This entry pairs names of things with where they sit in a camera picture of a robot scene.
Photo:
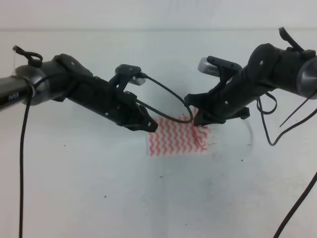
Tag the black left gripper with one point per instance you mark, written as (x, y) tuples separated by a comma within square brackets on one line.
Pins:
[(105, 98)]

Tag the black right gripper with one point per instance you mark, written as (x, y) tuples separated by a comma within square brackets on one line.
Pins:
[(230, 102)]

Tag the pink white wavy-striped towel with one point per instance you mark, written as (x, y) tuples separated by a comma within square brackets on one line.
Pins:
[(173, 139)]

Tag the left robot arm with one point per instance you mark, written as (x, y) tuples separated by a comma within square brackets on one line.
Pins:
[(66, 78)]

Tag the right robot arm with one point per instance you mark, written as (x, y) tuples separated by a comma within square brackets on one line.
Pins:
[(293, 70)]

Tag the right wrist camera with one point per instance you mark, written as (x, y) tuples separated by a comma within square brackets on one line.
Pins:
[(220, 68)]

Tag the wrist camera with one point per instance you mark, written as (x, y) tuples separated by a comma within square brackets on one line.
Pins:
[(220, 68), (133, 73)]

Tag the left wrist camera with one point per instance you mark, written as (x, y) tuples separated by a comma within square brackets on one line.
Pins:
[(133, 73)]

